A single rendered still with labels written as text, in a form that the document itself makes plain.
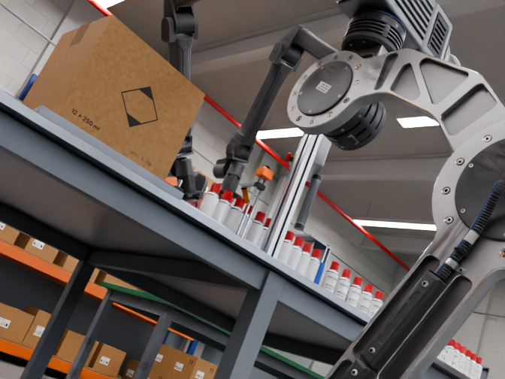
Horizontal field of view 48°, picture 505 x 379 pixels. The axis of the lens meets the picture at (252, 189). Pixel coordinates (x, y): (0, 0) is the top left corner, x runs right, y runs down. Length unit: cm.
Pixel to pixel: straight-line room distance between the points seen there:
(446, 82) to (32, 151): 79
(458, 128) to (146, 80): 70
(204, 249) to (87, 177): 33
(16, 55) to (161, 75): 499
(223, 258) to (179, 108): 38
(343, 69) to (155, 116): 44
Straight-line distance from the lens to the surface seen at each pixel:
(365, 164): 734
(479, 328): 973
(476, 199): 85
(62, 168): 121
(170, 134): 135
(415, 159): 698
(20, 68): 629
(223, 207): 188
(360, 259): 993
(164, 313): 314
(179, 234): 132
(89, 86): 125
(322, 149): 198
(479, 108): 100
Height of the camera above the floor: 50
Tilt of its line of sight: 19 degrees up
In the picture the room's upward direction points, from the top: 22 degrees clockwise
